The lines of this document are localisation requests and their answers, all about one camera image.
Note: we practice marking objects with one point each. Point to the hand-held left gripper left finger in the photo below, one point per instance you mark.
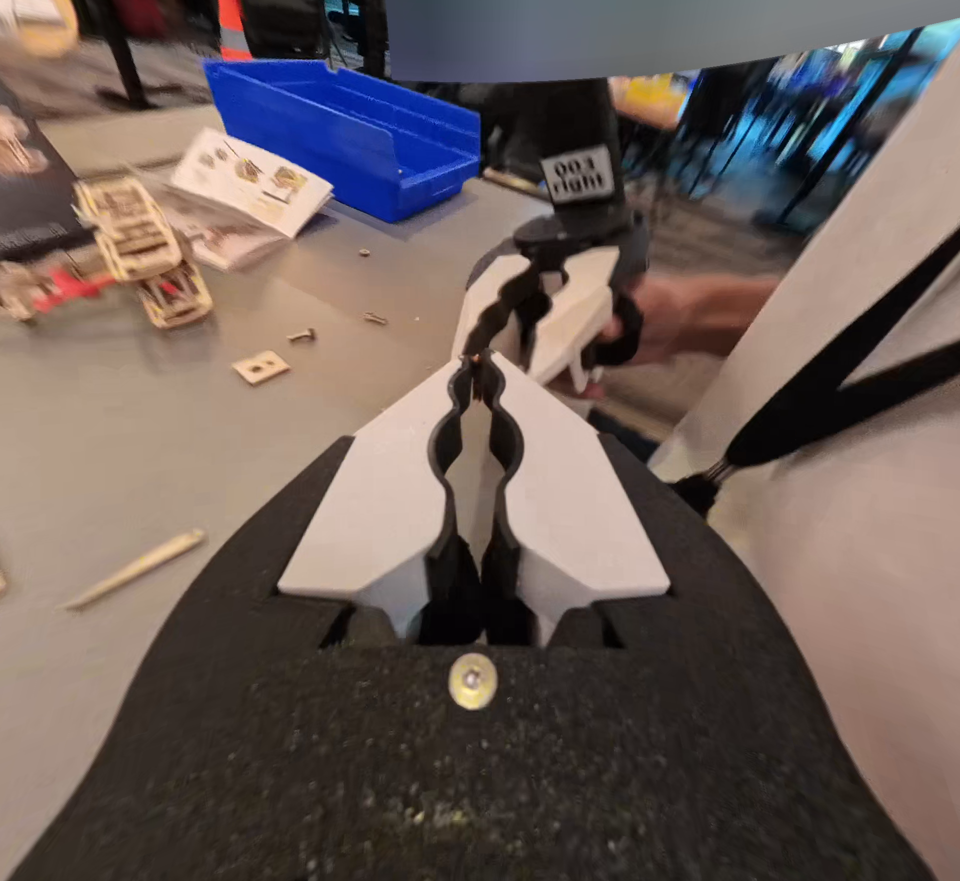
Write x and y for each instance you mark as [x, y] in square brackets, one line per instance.
[360, 513]

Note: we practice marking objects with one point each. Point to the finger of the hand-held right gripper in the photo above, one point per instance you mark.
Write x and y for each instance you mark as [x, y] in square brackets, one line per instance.
[581, 303]
[478, 303]

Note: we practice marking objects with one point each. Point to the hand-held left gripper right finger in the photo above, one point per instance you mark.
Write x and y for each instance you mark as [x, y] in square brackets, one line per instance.
[585, 513]

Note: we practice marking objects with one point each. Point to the small notched wooden stick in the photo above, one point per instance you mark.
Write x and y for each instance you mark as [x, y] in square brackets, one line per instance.
[475, 375]

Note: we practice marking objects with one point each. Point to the person's right forearm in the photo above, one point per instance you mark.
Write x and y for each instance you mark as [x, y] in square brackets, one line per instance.
[727, 318]

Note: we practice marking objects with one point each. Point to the grey desk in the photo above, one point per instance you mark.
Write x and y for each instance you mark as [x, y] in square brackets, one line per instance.
[187, 446]

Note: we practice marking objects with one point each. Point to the person's right hand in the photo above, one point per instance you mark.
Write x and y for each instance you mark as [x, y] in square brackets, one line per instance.
[660, 322]

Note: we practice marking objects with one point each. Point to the black badge reel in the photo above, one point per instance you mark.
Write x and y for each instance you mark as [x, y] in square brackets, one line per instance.
[697, 491]

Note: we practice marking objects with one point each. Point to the wooden T-shaped peg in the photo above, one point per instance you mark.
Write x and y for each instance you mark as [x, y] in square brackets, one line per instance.
[301, 335]

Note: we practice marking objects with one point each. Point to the square wooden plate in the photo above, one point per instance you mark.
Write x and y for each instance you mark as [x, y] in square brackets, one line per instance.
[246, 373]

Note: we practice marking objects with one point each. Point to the pointed wooden stick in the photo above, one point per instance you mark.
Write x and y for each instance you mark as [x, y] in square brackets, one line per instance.
[142, 566]

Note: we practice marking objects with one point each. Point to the instruction booklet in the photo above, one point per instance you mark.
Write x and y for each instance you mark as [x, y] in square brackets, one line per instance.
[255, 183]

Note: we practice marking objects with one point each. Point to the blue plastic bin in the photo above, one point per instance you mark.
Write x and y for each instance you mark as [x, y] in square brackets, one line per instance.
[300, 116]

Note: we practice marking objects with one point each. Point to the wooden model car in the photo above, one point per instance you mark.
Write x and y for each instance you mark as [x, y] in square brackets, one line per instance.
[135, 236]

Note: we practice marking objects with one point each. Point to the red wooden model part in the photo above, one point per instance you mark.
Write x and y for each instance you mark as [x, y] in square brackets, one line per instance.
[67, 288]

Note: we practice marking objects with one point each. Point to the black table leg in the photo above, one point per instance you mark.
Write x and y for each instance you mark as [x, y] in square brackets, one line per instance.
[124, 33]

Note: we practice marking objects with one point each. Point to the dark kit box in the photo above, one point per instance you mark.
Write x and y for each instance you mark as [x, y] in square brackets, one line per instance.
[37, 198]

